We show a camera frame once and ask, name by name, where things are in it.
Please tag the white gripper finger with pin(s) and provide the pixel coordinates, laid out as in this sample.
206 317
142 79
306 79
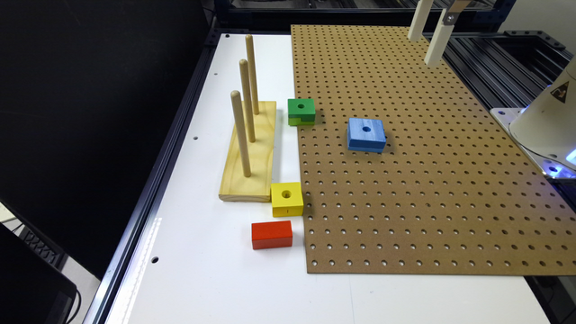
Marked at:
441 36
419 19

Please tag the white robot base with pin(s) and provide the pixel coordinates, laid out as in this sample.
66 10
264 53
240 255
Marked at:
547 126

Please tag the blue wooden block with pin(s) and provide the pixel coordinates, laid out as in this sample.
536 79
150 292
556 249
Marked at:
365 135

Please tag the green wooden block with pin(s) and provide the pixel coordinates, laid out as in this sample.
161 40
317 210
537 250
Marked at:
301 112

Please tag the yellow wooden block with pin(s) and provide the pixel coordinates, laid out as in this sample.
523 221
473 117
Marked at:
286 199

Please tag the red wooden block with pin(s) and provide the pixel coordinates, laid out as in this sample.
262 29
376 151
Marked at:
274 234

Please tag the brown perforated pegboard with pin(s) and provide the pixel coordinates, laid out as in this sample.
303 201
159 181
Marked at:
450 194

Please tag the rear wooden peg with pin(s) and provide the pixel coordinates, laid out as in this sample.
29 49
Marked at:
252 72

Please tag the wooden peg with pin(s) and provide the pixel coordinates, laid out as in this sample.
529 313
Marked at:
248 114
252 72
241 132

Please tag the middle wooden peg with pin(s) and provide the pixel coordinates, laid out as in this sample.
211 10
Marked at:
248 114

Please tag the front wooden peg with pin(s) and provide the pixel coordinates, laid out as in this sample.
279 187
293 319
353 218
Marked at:
241 132

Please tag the wooden peg stand base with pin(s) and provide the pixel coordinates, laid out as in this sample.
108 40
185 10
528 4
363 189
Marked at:
234 186

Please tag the black monitor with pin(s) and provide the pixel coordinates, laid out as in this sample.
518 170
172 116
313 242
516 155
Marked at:
32 291

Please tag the black aluminium table frame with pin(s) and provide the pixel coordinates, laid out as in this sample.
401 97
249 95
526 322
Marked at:
183 259

